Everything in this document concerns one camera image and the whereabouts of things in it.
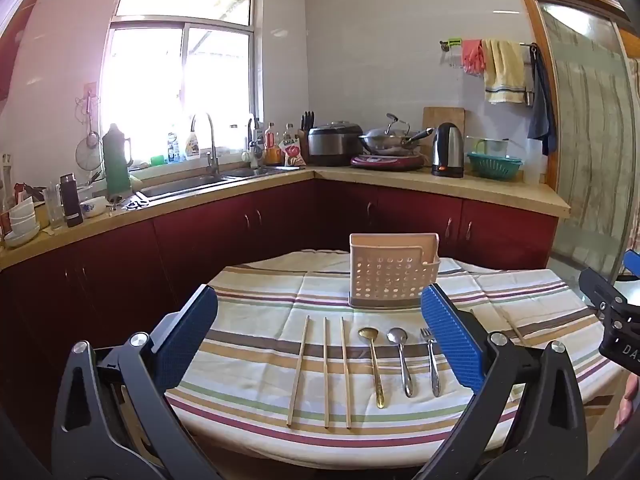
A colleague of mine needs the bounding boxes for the blue patterned white bowl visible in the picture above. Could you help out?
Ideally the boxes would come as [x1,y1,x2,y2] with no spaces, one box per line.
[80,197,108,219]

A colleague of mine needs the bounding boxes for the white plastic container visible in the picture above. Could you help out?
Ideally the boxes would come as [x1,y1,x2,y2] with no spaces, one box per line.
[467,136,511,157]

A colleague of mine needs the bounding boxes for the steel electric kettle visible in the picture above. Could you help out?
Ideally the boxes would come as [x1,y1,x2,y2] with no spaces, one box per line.
[431,122,466,178]

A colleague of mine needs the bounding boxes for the steel double sink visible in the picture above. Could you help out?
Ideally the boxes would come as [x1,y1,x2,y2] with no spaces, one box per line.
[137,165,301,200]

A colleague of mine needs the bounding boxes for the beige kitchen countertop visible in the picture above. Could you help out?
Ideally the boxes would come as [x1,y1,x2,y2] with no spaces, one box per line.
[0,164,572,271]

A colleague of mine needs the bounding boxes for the wooden door frame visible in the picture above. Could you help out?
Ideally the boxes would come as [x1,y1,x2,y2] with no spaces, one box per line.
[514,0,640,196]

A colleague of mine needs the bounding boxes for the kitchen window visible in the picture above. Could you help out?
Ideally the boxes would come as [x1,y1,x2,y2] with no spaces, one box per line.
[100,0,264,161]

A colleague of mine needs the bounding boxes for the yellow towel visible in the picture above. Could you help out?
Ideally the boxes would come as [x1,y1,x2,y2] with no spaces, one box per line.
[482,39,528,106]

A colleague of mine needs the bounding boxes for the pink rubber gloves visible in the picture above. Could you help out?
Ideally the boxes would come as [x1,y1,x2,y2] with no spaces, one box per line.
[461,39,487,76]

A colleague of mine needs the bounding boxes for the frosted glass sliding door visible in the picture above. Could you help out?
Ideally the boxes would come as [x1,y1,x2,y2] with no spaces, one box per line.
[537,2,636,281]

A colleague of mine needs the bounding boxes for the silver metal fork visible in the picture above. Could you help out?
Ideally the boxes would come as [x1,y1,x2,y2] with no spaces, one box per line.
[419,327,442,398]

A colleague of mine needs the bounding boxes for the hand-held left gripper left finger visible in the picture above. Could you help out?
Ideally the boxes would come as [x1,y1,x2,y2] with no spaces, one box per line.
[51,284,223,480]

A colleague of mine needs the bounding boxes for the steel wok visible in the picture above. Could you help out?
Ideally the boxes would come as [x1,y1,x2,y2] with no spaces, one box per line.
[359,114,435,156]

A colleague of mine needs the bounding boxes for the beige plastic utensil holder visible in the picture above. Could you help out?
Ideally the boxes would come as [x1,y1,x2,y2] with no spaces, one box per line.
[347,232,442,311]

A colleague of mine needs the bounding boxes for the black vacuum flask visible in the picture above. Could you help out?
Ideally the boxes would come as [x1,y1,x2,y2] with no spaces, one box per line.
[60,173,84,228]

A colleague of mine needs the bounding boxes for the clear drinking glass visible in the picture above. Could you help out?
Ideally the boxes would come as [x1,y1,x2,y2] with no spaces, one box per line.
[42,183,65,231]

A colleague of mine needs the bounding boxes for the metal towel rack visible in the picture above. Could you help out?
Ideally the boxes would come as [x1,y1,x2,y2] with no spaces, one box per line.
[440,39,538,107]

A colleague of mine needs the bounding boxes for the silver rice cooker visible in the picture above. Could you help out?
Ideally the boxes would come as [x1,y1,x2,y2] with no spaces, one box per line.
[307,120,363,167]

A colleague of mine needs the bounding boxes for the person's right hand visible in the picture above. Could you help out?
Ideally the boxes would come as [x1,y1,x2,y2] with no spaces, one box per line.
[614,374,640,429]

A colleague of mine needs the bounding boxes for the green plastic basket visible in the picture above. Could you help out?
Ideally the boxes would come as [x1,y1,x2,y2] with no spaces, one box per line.
[467,152,523,179]

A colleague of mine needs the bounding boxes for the red snack packet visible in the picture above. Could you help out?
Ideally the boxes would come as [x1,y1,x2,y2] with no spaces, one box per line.
[280,140,307,167]

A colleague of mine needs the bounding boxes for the dark red kitchen cabinets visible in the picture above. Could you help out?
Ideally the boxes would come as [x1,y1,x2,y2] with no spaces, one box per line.
[0,179,560,411]

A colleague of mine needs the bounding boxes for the wooden knife block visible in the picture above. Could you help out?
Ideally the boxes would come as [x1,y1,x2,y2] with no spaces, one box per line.
[297,111,316,158]

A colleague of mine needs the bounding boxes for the green thermos jug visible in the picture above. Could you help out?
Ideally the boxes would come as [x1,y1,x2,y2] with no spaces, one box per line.
[102,123,134,197]

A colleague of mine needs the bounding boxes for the orange liquid bottle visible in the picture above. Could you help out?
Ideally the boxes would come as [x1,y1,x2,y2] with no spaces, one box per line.
[265,122,281,166]

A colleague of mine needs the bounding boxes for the tall curved steel faucet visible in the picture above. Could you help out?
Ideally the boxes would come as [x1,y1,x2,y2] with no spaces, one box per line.
[191,112,221,176]

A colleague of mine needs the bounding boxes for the dark blue cloth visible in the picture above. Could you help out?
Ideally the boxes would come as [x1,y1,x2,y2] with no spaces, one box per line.
[527,45,558,156]

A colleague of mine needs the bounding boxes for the silver metal spoon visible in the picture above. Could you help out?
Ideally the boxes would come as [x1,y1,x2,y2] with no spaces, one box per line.
[387,327,416,398]

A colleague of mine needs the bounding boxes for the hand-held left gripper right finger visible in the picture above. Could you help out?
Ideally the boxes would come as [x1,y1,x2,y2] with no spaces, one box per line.
[412,282,589,480]

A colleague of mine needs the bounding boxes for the small steel faucet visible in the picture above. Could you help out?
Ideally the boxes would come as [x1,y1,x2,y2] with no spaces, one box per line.
[244,117,263,168]

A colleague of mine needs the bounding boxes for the stack of white bowls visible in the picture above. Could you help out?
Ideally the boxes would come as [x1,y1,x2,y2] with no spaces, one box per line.
[4,197,41,248]

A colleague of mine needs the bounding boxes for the red induction cooker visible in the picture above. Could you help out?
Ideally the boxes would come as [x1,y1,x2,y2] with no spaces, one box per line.
[350,154,426,168]

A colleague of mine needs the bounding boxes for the wooden cutting board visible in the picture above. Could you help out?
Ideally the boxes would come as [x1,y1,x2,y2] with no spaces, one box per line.
[422,106,467,148]

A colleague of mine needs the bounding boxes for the gold metal spoon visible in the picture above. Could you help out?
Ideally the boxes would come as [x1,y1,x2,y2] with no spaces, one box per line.
[357,327,387,409]

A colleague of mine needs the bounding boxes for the hanging wire strainer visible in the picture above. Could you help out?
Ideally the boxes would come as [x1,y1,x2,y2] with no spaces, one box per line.
[75,130,103,171]

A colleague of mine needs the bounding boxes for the striped tablecloth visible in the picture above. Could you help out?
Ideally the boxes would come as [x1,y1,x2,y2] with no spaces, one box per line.
[165,249,626,466]

